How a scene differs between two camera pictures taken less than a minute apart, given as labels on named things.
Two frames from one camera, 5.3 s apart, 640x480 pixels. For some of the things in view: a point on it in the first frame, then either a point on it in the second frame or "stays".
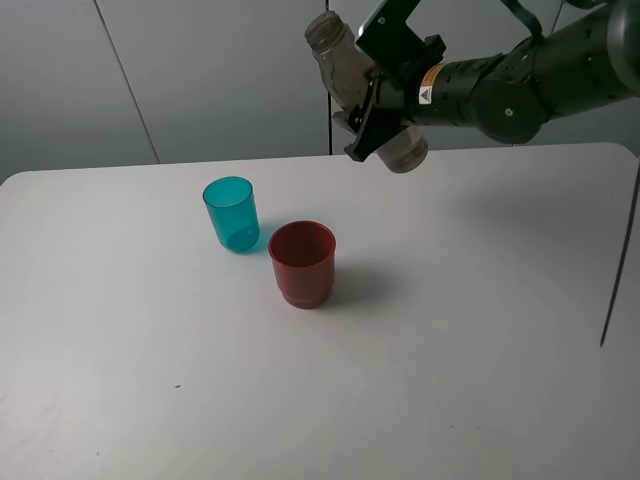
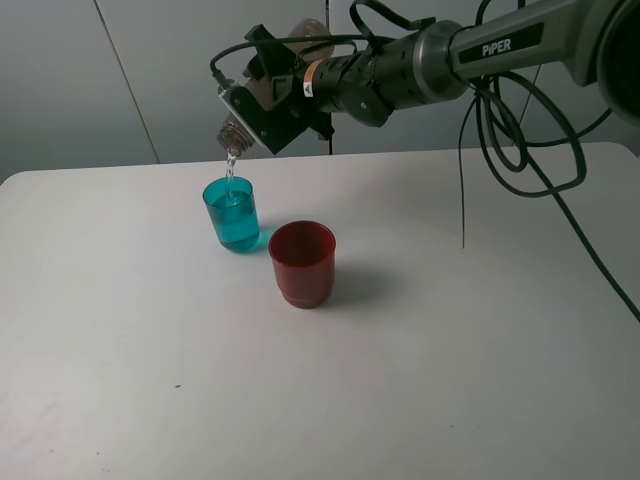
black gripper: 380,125 to 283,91
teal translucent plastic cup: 232,211 stays
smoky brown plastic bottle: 343,65 to 259,88
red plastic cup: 303,256 stays
